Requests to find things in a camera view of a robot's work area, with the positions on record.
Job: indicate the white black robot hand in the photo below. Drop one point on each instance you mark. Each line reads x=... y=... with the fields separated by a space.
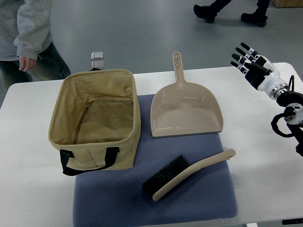
x=258 y=70

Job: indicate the pink hand broom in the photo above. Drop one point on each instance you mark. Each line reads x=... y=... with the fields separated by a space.
x=175 y=172

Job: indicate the yellow fabric bag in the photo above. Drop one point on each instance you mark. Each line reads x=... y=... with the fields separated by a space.
x=96 y=122

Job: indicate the cardboard box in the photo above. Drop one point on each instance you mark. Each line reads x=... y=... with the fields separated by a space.
x=288 y=3

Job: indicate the pink dustpan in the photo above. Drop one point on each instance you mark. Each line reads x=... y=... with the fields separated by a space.
x=184 y=108

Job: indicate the black table control panel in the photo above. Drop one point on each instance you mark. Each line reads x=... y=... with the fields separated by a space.
x=292 y=221

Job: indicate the lower metal floor plate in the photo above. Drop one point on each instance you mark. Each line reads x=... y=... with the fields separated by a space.
x=97 y=64

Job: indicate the metal floor plate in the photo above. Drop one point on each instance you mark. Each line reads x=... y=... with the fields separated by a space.
x=97 y=64
x=97 y=55

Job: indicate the upper metal floor plate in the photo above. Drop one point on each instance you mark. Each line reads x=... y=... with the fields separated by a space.
x=97 y=55

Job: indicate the blue cushion mat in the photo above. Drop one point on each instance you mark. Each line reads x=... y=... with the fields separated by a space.
x=123 y=198

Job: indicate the person in grey hoodie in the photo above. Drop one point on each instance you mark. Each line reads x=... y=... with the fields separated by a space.
x=26 y=43

